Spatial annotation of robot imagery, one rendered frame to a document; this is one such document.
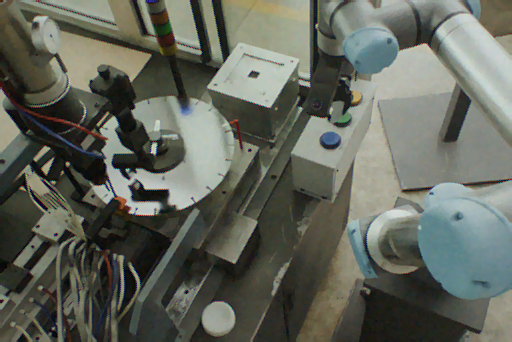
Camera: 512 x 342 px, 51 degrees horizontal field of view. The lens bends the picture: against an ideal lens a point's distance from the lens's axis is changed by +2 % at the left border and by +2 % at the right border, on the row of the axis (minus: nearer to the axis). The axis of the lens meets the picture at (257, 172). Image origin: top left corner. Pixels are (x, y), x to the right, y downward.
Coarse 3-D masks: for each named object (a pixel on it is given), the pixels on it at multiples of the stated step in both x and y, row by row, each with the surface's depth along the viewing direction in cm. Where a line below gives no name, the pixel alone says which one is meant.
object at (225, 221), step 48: (0, 48) 70; (48, 48) 70; (96, 96) 87; (48, 144) 83; (96, 144) 90; (240, 144) 126; (288, 144) 139; (240, 192) 126; (144, 240) 112; (192, 240) 102; (240, 240) 117; (96, 288) 120; (144, 288) 93; (192, 288) 118; (144, 336) 97; (192, 336) 112
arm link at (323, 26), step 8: (320, 0) 89; (328, 0) 87; (336, 0) 86; (344, 0) 85; (320, 8) 90; (328, 8) 87; (320, 16) 92; (328, 16) 88; (320, 24) 93; (328, 24) 89; (320, 32) 94; (328, 32) 93
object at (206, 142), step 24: (168, 96) 126; (144, 120) 122; (168, 120) 122; (192, 120) 121; (216, 120) 120; (120, 144) 119; (192, 144) 117; (216, 144) 116; (192, 168) 113; (216, 168) 113; (96, 192) 112; (120, 192) 111; (144, 192) 111; (168, 192) 110; (192, 192) 110
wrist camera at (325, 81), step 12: (324, 60) 100; (324, 72) 100; (336, 72) 99; (312, 84) 101; (324, 84) 100; (336, 84) 100; (312, 96) 100; (324, 96) 100; (312, 108) 100; (324, 108) 100
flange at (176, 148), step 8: (168, 144) 115; (176, 144) 116; (184, 144) 116; (160, 152) 114; (168, 152) 115; (176, 152) 115; (184, 152) 116; (160, 160) 114; (168, 160) 114; (176, 160) 114; (160, 168) 113; (168, 168) 114
